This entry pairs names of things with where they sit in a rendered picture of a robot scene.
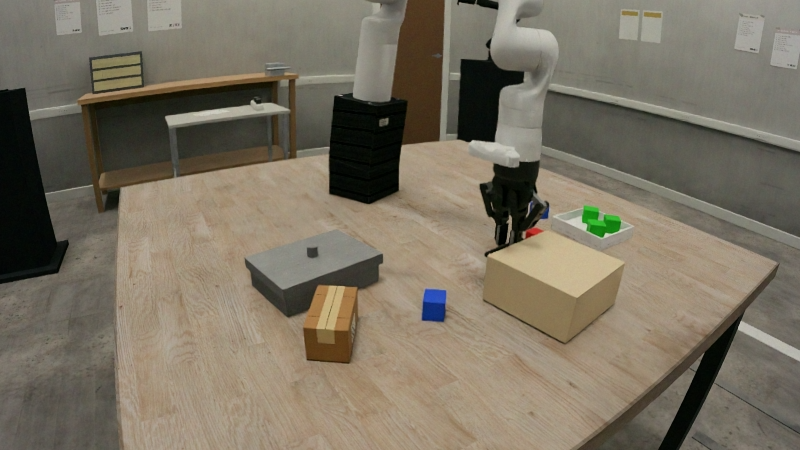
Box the blue block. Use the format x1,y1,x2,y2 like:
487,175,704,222
422,289,447,322
529,202,550,219

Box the brown cardboard box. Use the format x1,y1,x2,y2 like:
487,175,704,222
303,285,358,363

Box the red block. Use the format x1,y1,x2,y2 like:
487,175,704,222
525,227,544,239

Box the green block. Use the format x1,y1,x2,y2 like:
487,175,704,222
582,205,599,224
586,219,606,238
603,214,621,234

